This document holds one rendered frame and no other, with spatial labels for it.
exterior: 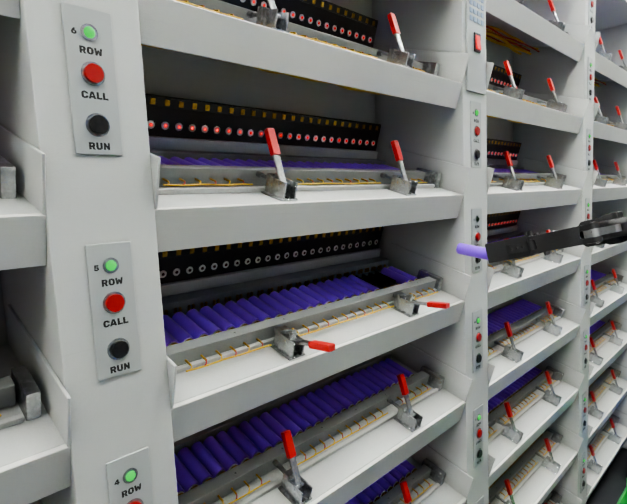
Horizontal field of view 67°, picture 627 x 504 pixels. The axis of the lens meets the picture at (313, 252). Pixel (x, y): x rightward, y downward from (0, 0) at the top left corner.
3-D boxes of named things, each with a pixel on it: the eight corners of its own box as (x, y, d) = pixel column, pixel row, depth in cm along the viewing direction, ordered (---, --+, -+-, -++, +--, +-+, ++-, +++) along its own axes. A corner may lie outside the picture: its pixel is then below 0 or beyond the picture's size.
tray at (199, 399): (458, 321, 91) (472, 276, 88) (167, 445, 49) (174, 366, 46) (378, 282, 104) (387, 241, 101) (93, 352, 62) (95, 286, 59)
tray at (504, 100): (578, 134, 135) (595, 83, 131) (479, 113, 93) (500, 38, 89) (510, 122, 148) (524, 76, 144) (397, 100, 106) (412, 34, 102)
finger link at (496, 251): (536, 254, 68) (534, 254, 67) (491, 262, 73) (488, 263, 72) (532, 233, 68) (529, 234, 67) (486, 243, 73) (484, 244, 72)
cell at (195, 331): (183, 322, 64) (209, 344, 59) (170, 325, 62) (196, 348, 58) (184, 310, 63) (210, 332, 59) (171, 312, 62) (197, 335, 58)
